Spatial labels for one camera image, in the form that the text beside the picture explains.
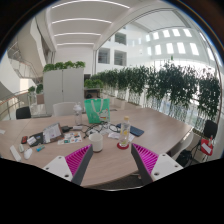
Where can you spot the white computer mouse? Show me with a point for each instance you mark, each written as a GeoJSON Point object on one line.
{"type": "Point", "coordinates": [28, 153]}

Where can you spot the clear plastic document bag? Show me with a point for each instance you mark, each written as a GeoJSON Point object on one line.
{"type": "Point", "coordinates": [52, 132]}

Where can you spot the small potted green plant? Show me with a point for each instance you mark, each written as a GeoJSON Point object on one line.
{"type": "Point", "coordinates": [35, 89]}

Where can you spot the clear lemon drink bottle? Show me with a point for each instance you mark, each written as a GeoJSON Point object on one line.
{"type": "Point", "coordinates": [124, 133]}

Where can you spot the ceiling strip lights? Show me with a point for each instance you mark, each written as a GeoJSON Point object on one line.
{"type": "Point", "coordinates": [80, 25]}

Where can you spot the red and black phone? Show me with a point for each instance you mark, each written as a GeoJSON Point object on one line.
{"type": "Point", "coordinates": [24, 139]}

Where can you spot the white cup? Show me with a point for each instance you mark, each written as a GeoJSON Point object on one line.
{"type": "Point", "coordinates": [96, 143]}

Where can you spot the white chair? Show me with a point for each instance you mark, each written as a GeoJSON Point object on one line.
{"type": "Point", "coordinates": [63, 109]}

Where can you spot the flat round red coaster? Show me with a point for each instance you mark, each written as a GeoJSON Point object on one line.
{"type": "Point", "coordinates": [120, 147]}

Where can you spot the green tote bag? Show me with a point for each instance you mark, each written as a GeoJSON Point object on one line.
{"type": "Point", "coordinates": [96, 111]}

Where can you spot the small teal tube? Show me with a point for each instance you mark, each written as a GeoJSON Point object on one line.
{"type": "Point", "coordinates": [40, 148]}

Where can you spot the black office chair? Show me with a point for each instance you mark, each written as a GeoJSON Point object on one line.
{"type": "Point", "coordinates": [23, 112]}

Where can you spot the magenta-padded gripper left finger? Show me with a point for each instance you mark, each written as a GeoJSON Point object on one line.
{"type": "Point", "coordinates": [78, 163]}

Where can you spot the black notebook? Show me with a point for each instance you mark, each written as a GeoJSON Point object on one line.
{"type": "Point", "coordinates": [39, 136]}

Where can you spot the small white adapter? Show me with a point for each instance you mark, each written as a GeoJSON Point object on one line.
{"type": "Point", "coordinates": [21, 148]}

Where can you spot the dark blue keyboard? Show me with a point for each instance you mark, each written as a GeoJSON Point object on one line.
{"type": "Point", "coordinates": [137, 130]}

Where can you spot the white cabinet with plants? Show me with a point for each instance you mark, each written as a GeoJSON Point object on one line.
{"type": "Point", "coordinates": [63, 86]}

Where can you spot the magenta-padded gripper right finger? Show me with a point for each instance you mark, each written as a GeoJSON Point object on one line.
{"type": "Point", "coordinates": [148, 161]}

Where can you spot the clear shaker bottle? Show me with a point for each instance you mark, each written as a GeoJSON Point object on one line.
{"type": "Point", "coordinates": [78, 115]}

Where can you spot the white power strip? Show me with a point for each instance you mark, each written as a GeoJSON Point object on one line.
{"type": "Point", "coordinates": [15, 153]}

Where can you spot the black chair with red bag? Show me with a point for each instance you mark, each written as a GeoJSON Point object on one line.
{"type": "Point", "coordinates": [210, 128]}

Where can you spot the row of green plants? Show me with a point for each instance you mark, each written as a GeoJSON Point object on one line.
{"type": "Point", "coordinates": [166, 86]}

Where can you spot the colourful sticker sheet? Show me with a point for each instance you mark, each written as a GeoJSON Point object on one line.
{"type": "Point", "coordinates": [70, 138]}

